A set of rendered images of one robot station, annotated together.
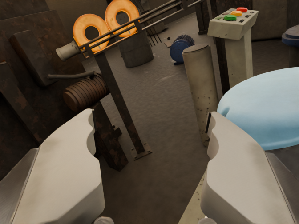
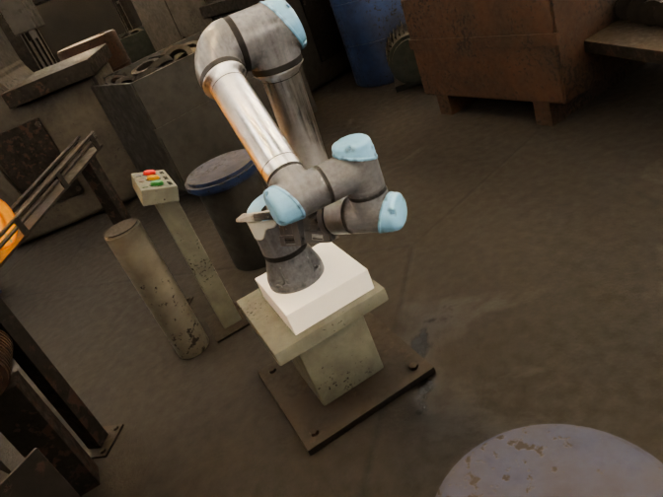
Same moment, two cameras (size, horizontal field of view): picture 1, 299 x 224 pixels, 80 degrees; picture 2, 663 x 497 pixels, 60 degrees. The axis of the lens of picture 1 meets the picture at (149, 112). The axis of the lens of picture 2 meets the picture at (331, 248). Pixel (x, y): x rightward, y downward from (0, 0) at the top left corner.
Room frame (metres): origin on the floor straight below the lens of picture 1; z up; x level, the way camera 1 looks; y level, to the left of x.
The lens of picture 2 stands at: (-0.55, 0.97, 1.11)
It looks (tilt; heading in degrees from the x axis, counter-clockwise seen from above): 29 degrees down; 298
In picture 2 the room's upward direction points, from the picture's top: 22 degrees counter-clockwise
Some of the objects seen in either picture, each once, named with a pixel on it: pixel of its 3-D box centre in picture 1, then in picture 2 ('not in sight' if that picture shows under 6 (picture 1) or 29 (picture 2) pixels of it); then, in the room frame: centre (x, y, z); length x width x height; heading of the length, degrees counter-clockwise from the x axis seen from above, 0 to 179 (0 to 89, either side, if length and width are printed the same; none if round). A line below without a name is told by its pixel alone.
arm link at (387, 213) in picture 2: not in sight; (374, 211); (-0.18, 0.05, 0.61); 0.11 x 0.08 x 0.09; 171
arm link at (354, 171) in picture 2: not in sight; (350, 171); (-0.17, 0.06, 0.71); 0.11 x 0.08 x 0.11; 41
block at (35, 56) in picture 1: (34, 60); not in sight; (0.93, 0.42, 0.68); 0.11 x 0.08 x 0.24; 44
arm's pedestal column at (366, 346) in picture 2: not in sight; (327, 341); (0.16, -0.13, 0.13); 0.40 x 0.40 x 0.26; 44
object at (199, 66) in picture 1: (205, 100); (160, 291); (0.78, -0.28, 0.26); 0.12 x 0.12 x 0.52
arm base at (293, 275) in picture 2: not in sight; (290, 260); (0.16, -0.13, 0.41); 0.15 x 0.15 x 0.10
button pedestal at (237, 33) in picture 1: (241, 86); (193, 252); (0.69, -0.42, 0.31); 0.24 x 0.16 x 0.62; 134
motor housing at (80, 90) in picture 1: (105, 124); (30, 414); (0.89, 0.25, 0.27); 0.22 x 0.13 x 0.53; 134
